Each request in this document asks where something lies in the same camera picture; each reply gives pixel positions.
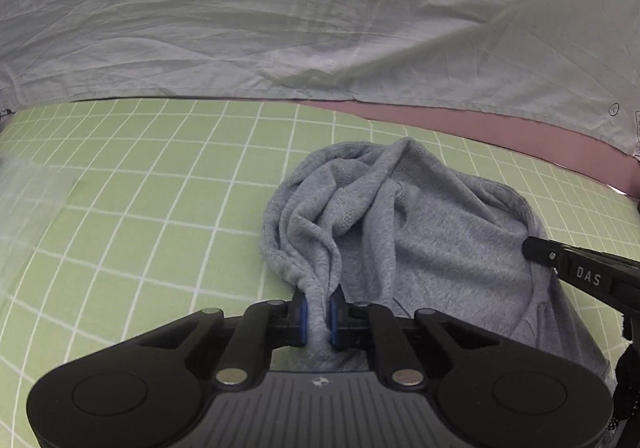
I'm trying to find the green grid mat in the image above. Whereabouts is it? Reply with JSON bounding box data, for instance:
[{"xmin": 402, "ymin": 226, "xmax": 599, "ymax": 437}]
[{"xmin": 0, "ymin": 98, "xmax": 640, "ymax": 448}]

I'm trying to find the carrot print grey sheet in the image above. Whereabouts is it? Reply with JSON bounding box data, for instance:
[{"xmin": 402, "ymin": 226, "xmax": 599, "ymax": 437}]
[{"xmin": 0, "ymin": 0, "xmax": 640, "ymax": 162}]

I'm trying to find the grey hoodie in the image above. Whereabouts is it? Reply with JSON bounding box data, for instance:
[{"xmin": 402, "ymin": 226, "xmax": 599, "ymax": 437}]
[{"xmin": 260, "ymin": 137, "xmax": 617, "ymax": 448}]

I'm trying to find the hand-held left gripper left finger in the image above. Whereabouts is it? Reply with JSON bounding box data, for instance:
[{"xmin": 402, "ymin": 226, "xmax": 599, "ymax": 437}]
[{"xmin": 132, "ymin": 291, "xmax": 308, "ymax": 387}]

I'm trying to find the black strap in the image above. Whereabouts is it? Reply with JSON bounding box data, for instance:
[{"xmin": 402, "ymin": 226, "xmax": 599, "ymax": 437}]
[{"xmin": 610, "ymin": 315, "xmax": 640, "ymax": 448}]

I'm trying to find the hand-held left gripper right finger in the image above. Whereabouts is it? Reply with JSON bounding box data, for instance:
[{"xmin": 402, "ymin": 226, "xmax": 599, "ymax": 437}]
[{"xmin": 329, "ymin": 285, "xmax": 504, "ymax": 387}]

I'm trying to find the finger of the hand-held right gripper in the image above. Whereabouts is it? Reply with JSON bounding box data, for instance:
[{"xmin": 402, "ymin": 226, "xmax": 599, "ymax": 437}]
[{"xmin": 521, "ymin": 235, "xmax": 567, "ymax": 275}]

